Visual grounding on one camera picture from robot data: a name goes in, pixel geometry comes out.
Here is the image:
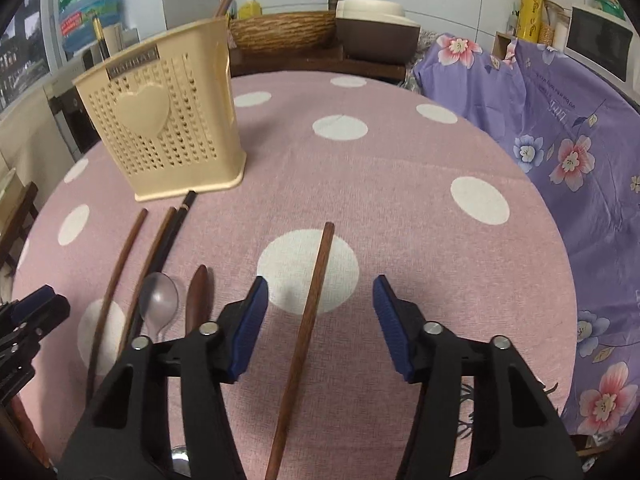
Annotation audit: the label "purple floral cloth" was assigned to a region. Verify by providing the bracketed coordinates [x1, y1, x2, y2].
[412, 35, 639, 436]

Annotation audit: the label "woven brown basin sink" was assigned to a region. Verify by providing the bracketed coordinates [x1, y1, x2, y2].
[229, 11, 336, 54]

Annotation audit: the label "beige perforated utensil holder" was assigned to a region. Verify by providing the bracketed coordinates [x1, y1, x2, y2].
[74, 18, 247, 202]

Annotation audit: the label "yellow roll package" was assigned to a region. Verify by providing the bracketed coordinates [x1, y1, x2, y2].
[516, 0, 544, 42]

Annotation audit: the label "white microwave oven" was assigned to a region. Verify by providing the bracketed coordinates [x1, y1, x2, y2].
[564, 6, 639, 94]

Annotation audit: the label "black chopstick gold band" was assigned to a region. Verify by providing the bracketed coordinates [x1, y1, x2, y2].
[92, 15, 110, 61]

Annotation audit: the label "translucent grey plastic spoon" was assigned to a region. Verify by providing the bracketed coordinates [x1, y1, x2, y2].
[139, 272, 179, 342]

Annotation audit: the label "blue water jug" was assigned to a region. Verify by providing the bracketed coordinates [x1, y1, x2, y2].
[58, 0, 122, 53]

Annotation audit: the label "wooden chair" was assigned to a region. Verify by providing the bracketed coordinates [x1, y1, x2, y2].
[0, 182, 39, 275]

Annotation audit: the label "dark wooden sink counter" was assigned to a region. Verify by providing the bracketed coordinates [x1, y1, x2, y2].
[230, 46, 406, 84]

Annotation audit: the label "pink polka dot tablecloth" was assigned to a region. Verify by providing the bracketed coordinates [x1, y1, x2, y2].
[13, 73, 576, 479]

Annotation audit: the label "green stacked containers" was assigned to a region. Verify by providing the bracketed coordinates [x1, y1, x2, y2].
[593, 0, 626, 21]

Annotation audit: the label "left hand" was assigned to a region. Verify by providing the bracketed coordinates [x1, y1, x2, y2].
[6, 396, 51, 469]

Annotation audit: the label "wooden handled metal spoon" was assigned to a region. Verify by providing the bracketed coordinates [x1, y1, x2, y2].
[171, 264, 209, 477]

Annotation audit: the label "black chopstick plain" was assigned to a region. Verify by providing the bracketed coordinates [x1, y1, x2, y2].
[127, 190, 198, 344]

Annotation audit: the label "yellow soap dispenser bottle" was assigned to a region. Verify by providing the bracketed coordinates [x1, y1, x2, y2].
[238, 0, 262, 20]

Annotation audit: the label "grey water dispenser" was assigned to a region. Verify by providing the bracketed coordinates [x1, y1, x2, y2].
[44, 41, 103, 160]

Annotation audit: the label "white brown rice cooker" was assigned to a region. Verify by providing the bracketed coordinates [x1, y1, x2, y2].
[335, 0, 421, 65]

